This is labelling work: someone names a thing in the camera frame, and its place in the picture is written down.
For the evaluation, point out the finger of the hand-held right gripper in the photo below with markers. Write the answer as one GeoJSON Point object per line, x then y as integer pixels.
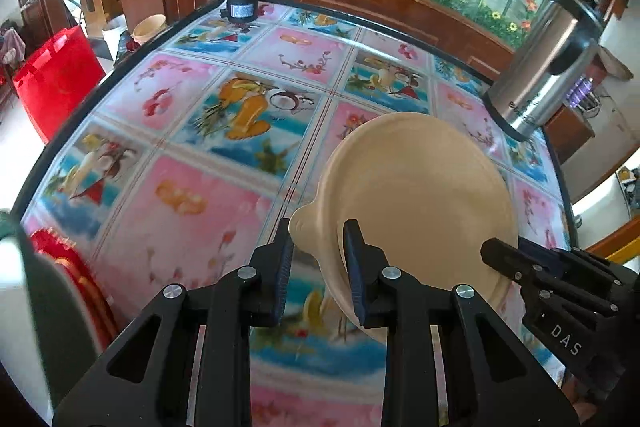
{"type": "Point", "coordinates": [505, 259]}
{"type": "Point", "coordinates": [542, 254]}

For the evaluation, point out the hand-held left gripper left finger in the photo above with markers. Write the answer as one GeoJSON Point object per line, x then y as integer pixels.
{"type": "Point", "coordinates": [282, 277]}

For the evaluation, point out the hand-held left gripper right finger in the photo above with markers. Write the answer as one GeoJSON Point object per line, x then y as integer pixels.
{"type": "Point", "coordinates": [354, 277]}

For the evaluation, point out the cream plastic bowl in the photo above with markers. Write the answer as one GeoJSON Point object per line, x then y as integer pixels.
{"type": "Point", "coordinates": [425, 187]}
{"type": "Point", "coordinates": [150, 29]}

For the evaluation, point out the red scalloped plate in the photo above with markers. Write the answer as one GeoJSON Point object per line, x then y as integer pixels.
{"type": "Point", "coordinates": [75, 277]}

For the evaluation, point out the green plastic basin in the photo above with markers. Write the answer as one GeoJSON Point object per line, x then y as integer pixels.
{"type": "Point", "coordinates": [50, 292]}

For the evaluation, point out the low wooden cabinet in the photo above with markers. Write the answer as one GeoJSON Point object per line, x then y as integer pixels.
{"type": "Point", "coordinates": [567, 137]}

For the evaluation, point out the purple spray can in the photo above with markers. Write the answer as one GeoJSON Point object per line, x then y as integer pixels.
{"type": "Point", "coordinates": [590, 87]}
{"type": "Point", "coordinates": [579, 89]}

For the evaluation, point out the stainless steel thermos urn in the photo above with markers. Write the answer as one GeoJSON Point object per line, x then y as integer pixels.
{"type": "Point", "coordinates": [540, 72]}

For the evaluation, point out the brown woven basket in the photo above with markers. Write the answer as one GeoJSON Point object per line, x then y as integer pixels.
{"type": "Point", "coordinates": [614, 64]}

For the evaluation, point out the small black electric motor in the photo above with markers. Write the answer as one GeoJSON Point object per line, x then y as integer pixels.
{"type": "Point", "coordinates": [241, 9]}

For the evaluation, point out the red paper bag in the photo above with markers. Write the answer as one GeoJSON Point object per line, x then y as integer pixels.
{"type": "Point", "coordinates": [55, 77]}

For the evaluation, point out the wooden chair with clothes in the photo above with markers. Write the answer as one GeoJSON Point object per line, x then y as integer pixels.
{"type": "Point", "coordinates": [10, 52]}

